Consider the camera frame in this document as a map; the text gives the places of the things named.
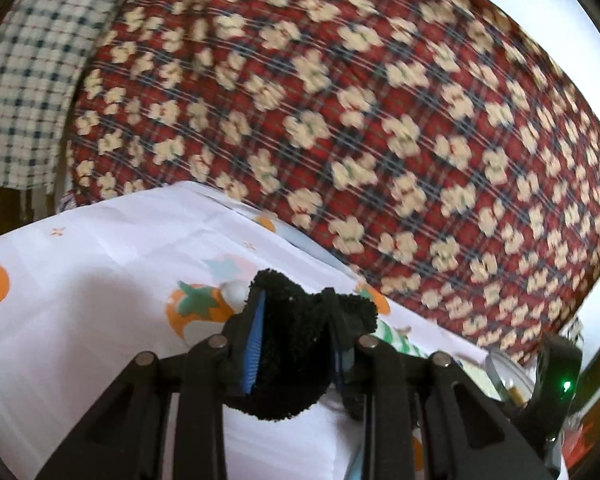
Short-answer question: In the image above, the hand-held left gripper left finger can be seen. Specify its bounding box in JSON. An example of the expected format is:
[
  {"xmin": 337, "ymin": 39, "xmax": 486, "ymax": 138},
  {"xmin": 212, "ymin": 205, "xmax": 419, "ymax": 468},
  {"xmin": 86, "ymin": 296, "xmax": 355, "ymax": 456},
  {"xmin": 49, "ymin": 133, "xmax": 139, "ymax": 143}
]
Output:
[{"xmin": 35, "ymin": 285, "xmax": 269, "ymax": 480}]

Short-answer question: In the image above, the round metal-rimmed jar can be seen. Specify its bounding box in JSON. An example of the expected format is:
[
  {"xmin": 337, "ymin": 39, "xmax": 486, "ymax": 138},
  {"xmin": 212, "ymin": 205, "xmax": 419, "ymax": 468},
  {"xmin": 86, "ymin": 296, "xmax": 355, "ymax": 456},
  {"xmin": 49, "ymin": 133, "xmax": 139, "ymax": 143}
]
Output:
[{"xmin": 484, "ymin": 349, "xmax": 537, "ymax": 407}]

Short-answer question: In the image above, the red plaid bear-print quilt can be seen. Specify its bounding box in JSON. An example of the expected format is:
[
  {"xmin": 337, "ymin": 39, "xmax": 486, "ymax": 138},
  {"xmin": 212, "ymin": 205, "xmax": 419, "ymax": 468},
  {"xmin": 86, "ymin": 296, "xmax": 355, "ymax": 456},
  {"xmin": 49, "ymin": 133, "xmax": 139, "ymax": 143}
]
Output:
[{"xmin": 65, "ymin": 0, "xmax": 600, "ymax": 363}]

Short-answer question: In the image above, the black fuzzy sock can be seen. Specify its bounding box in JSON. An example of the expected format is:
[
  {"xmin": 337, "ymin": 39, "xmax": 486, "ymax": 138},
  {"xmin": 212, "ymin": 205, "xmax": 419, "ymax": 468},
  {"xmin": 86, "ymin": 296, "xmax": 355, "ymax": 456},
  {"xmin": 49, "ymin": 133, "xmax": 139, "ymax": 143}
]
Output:
[{"xmin": 227, "ymin": 269, "xmax": 381, "ymax": 422}]

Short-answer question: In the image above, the white persimmon-print sheet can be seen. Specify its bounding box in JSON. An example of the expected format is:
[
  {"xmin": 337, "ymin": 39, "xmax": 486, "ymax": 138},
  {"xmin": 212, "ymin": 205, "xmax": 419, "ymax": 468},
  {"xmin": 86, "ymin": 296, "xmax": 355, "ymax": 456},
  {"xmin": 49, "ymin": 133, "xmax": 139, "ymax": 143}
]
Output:
[{"xmin": 0, "ymin": 181, "xmax": 576, "ymax": 480}]

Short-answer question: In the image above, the blue white checked cloth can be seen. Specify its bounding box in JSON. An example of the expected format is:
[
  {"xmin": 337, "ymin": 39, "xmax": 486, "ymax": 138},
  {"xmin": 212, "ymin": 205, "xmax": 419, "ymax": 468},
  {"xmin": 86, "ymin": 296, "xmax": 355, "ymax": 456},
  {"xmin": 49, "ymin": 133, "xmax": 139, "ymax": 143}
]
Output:
[{"xmin": 0, "ymin": 0, "xmax": 166, "ymax": 195}]

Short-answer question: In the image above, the green white striped sock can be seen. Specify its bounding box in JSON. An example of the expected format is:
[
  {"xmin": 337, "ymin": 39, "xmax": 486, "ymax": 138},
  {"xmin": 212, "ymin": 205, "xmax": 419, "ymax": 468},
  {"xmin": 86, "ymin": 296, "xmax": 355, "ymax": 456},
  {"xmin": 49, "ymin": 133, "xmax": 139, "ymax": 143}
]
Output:
[{"xmin": 372, "ymin": 321, "xmax": 427, "ymax": 359}]

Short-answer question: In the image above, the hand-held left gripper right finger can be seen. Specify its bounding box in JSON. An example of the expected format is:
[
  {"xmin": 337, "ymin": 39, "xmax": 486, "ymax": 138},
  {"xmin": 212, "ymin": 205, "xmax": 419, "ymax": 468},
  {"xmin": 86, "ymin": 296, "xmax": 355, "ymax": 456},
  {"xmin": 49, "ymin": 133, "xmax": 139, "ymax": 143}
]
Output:
[{"xmin": 325, "ymin": 287, "xmax": 556, "ymax": 480}]

